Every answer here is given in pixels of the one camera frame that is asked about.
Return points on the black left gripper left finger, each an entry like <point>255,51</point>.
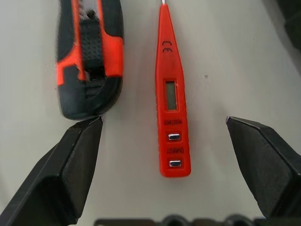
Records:
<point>58,174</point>

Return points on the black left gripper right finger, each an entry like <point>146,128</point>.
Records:
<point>265,164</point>

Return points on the black tool case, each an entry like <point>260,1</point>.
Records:
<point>290,21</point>

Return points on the orange digital voltage tester pen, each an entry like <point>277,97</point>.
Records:
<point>171,94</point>

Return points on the orange and black utility knife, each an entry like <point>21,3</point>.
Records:
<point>89,58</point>

